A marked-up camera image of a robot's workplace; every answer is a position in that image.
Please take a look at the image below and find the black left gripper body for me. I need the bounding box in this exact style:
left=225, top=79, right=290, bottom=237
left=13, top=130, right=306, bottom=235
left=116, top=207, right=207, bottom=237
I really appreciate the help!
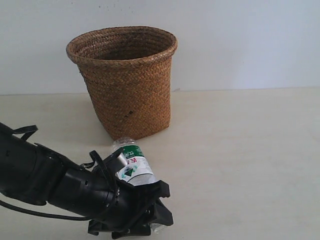
left=88, top=181, right=157, bottom=238

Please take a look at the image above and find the clear plastic bottle green label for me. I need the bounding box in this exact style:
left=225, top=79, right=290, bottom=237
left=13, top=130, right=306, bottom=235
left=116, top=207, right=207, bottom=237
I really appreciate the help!
left=111, top=136, right=166, bottom=234

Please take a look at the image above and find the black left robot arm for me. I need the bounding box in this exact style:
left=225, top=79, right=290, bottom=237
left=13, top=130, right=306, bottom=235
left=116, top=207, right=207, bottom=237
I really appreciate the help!
left=0, top=124, right=174, bottom=240

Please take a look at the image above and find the brown woven wicker basket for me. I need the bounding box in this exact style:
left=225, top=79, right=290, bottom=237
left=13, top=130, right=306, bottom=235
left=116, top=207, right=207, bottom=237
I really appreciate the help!
left=66, top=26, right=178, bottom=140

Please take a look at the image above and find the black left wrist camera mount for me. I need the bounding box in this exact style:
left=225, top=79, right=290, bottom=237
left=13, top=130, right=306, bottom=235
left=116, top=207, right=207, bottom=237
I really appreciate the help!
left=89, top=147, right=128, bottom=189

